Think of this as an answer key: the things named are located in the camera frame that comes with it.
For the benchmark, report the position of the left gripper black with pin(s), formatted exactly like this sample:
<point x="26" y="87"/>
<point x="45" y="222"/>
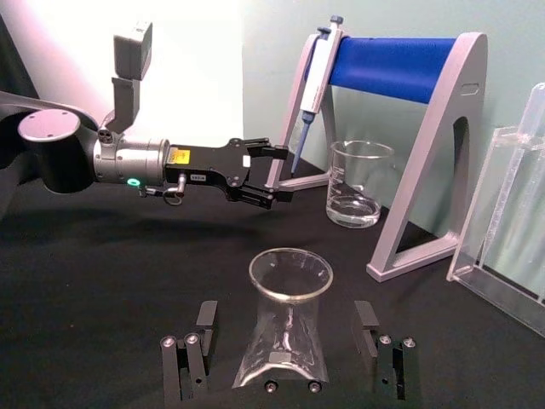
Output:
<point x="213" y="166"/>

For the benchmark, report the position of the clear plastic tube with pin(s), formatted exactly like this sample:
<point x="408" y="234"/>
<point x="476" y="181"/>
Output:
<point x="517" y="170"/>

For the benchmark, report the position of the clear acrylic rack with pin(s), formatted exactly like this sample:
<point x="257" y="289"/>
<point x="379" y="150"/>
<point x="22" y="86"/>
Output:
<point x="502" y="238"/>

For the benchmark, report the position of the grey stand with blue bar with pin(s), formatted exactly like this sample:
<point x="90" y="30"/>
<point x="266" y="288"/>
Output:
<point x="426" y="179"/>

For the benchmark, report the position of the clear glass conical flask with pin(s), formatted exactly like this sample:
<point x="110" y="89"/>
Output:
<point x="285" y="332"/>

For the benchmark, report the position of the clear glass beaker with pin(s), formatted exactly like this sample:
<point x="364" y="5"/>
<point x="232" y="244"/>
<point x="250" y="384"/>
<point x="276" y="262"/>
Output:
<point x="353" y="187"/>

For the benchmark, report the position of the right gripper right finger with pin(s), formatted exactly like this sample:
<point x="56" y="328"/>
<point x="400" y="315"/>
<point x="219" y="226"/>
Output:
<point x="394" y="366"/>

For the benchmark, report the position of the black table cloth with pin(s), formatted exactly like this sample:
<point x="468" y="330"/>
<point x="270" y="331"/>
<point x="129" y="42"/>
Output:
<point x="106" y="277"/>

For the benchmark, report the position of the white and blue pipette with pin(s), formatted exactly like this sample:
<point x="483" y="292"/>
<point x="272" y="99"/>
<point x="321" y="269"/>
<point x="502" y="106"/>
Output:
<point x="317" y="81"/>

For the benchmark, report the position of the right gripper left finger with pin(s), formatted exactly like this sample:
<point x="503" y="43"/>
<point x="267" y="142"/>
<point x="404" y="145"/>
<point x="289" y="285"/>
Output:
<point x="187" y="366"/>

